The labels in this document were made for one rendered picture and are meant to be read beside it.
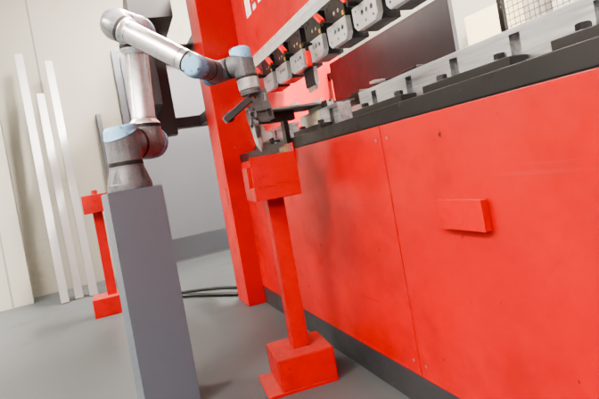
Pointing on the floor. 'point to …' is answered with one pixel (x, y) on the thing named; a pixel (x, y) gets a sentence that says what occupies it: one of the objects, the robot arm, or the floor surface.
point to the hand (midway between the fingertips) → (259, 148)
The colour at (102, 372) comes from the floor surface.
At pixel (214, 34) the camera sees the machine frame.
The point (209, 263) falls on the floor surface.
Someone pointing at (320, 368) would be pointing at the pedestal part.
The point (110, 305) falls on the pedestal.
